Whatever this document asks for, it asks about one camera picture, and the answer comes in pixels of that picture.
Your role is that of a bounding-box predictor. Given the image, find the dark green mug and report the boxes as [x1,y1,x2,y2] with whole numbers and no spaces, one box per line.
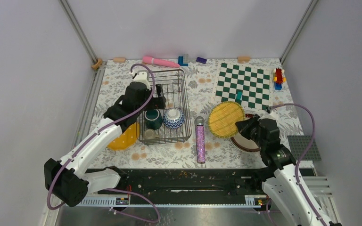
[143,109,163,130]

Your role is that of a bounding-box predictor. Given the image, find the black glossy plate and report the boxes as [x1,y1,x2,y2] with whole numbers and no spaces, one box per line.
[230,113,263,153]

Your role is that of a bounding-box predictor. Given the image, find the green woven bamboo plate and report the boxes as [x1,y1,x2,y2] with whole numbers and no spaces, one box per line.
[208,101,245,138]

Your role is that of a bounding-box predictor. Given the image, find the blue white patterned bowl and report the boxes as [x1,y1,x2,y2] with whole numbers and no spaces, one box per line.
[163,108,185,129]

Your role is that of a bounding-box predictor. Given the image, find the small beige cup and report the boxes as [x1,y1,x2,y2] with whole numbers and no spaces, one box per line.
[142,129,160,140]

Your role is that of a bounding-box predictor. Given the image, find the purple glitter microphone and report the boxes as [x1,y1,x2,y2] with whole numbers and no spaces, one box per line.
[194,116,206,164]

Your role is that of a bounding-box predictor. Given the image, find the yellow polka dot plate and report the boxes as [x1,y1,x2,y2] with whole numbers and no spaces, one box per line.
[107,122,140,150]

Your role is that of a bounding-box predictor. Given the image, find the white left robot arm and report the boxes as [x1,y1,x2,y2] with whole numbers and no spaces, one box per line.
[44,70,156,210]

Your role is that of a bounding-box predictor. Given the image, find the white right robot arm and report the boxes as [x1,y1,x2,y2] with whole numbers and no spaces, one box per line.
[235,115,336,226]

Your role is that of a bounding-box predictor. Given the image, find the pink toy microphone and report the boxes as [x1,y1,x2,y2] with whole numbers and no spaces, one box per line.
[142,56,180,68]

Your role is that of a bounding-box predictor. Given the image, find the teal block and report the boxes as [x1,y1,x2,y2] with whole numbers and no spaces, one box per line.
[235,91,242,104]

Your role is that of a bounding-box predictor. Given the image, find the blue grey toy bricks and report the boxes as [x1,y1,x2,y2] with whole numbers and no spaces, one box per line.
[178,54,189,66]

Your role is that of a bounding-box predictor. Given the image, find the floral table mat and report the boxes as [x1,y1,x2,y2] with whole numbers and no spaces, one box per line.
[91,59,303,169]

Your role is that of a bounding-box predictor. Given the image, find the green white chessboard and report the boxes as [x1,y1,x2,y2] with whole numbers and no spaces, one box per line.
[212,62,273,113]

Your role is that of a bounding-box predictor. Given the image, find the purple toy brick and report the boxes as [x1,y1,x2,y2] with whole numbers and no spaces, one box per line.
[196,57,207,64]

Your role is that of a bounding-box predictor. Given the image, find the grey lego baseplate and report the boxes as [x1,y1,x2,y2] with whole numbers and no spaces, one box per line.
[287,135,321,161]

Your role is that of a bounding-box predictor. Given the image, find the left wooden block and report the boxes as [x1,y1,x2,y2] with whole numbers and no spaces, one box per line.
[113,57,126,63]

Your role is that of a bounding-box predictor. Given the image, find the red yellow blue toy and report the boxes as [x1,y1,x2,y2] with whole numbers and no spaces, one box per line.
[273,68,286,90]

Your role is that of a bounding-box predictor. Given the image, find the right wooden block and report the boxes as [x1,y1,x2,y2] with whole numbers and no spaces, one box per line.
[237,56,251,64]

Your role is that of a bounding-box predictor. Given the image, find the corner wooden block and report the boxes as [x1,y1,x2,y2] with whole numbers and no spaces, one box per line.
[91,58,103,71]

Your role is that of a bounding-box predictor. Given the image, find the grey wire dish rack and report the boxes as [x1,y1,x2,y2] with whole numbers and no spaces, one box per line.
[137,69,192,145]

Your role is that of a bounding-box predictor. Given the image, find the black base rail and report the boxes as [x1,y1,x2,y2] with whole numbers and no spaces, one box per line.
[80,169,307,208]

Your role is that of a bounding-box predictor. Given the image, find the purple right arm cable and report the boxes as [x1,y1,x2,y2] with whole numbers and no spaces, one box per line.
[266,103,329,226]

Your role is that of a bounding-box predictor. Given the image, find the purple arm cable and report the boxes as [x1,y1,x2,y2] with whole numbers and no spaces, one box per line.
[266,103,329,226]
[46,64,156,211]

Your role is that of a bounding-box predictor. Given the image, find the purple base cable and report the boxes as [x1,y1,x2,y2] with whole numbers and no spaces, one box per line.
[106,188,161,224]

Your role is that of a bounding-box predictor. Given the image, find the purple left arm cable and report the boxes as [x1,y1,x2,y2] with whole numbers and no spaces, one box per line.
[46,64,156,211]

